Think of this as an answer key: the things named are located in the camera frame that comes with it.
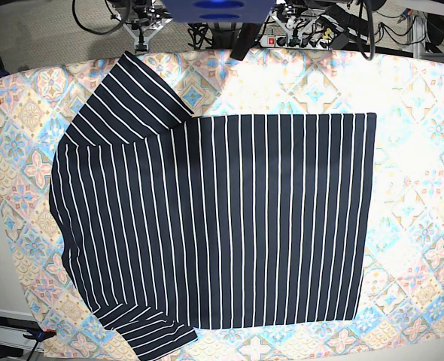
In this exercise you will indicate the navy white striped T-shirt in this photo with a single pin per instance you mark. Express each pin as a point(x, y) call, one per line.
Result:
point(173, 223)

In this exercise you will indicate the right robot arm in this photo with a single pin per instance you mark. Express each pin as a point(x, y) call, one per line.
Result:
point(141, 19)

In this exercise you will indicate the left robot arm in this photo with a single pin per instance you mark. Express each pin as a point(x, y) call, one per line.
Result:
point(327, 25)

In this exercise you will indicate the white power strip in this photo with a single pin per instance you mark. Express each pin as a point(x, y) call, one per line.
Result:
point(288, 42)

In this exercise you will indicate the patterned tile tablecloth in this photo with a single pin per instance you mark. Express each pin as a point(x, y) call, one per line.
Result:
point(402, 302)

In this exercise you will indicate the blue orange clamp lower left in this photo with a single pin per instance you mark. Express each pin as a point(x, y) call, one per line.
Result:
point(38, 335)

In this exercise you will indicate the white box lower left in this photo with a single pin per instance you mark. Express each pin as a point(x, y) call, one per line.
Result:
point(13, 327)

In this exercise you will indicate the black mount post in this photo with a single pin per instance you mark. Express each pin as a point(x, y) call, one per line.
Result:
point(245, 41)

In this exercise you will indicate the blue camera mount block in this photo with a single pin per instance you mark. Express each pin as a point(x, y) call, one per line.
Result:
point(234, 11)

